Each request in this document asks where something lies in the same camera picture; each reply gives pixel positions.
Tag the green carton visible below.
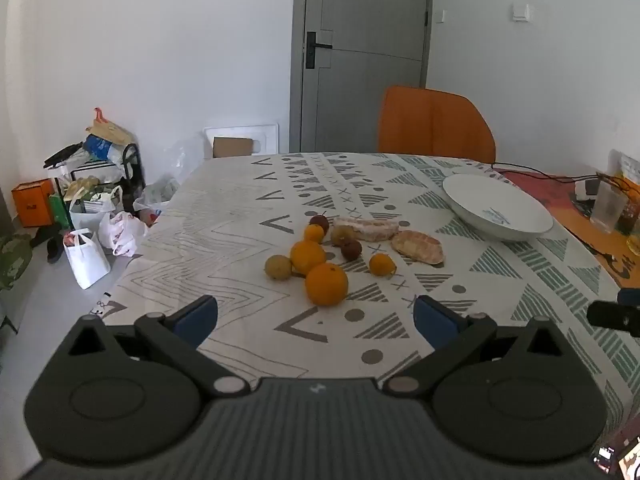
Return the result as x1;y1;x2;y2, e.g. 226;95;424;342
48;194;73;228

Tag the white bowl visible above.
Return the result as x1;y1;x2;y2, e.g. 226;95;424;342
442;173;555;241

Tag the brown paper bag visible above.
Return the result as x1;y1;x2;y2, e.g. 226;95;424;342
85;107;133;146

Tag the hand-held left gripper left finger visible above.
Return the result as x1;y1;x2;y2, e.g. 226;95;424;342
65;294;252;398

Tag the orange table mat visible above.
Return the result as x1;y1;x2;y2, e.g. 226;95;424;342
500;167;640;291

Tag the small white paper bag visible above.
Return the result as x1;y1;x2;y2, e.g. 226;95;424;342
62;228;112;290

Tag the grey door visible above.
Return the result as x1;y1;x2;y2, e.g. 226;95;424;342
289;0;434;154

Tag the white charger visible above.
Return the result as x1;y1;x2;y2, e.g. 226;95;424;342
574;178;601;203

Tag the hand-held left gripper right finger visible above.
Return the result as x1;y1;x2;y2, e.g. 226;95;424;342
382;294;576;397

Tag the large orange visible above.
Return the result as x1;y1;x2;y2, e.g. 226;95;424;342
305;262;349;307
290;240;327;276

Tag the patterned tablecloth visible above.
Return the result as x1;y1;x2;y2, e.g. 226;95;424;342
97;151;640;461

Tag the white tote bag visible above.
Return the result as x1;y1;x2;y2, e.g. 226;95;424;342
68;185;124;233

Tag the blue white packet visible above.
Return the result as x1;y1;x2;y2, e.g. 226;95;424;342
82;134;123;161

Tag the orange chair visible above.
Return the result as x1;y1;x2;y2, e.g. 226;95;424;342
377;85;497;164

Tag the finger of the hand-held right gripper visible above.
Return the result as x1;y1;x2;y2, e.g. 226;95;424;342
586;288;640;339

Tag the orange box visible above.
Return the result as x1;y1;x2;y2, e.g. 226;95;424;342
11;179;55;228

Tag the black cable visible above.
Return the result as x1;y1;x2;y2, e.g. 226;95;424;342
492;161;601;184

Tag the long sugared bread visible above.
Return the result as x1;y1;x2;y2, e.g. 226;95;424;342
333;216;401;242

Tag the flat brown pastry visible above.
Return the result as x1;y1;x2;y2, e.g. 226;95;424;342
390;230;445;265

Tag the clear plastic bag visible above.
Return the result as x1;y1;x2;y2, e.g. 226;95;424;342
132;175;181;221

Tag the brown glass jar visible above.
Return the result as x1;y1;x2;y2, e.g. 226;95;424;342
615;195;640;236

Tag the yellow-green round fruit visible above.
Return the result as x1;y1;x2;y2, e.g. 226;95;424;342
264;254;293;281

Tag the clear drinking glass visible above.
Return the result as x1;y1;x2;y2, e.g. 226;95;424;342
590;180;628;233

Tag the yellow packet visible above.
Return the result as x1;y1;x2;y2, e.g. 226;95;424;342
607;149;640;196

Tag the white red-print plastic bag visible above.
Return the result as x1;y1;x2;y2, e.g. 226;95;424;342
98;211;148;258

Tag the brown cardboard box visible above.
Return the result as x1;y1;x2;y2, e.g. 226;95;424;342
213;136;254;159

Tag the pile of bags and clutter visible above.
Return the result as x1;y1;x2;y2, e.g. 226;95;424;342
47;142;146;216

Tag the black door handle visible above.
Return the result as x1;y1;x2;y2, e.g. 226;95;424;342
305;31;333;70

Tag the white flat board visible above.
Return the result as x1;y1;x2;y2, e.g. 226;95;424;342
202;122;279;160

